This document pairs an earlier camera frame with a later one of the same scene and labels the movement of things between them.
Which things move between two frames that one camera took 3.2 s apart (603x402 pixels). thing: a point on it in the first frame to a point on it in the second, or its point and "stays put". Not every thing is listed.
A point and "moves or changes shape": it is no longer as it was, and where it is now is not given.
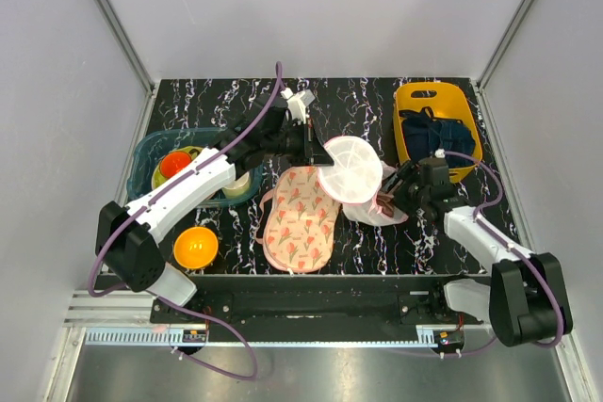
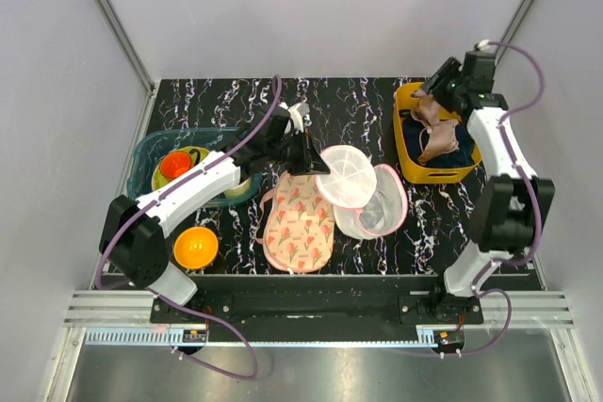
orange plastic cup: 173,162 stays put
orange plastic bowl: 196,248 stays put
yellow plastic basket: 447,101 stays put
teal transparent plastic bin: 147,148 stays put
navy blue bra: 422,132 stays put
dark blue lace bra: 455,136 stays put
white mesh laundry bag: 353,179 moves or changes shape
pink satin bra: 382,203 to 442,134
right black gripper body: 423,194 to 447,95
